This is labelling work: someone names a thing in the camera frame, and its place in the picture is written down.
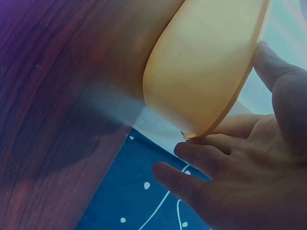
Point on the person's right thumb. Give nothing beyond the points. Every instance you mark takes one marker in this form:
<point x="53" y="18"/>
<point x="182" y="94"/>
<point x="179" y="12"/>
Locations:
<point x="280" y="81"/>

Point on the person's right hand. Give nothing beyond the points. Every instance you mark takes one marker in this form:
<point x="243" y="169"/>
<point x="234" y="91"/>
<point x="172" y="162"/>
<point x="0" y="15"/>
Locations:
<point x="259" y="172"/>

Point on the yellow plastic bowl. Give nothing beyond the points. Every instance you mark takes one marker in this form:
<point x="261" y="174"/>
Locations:
<point x="199" y="64"/>

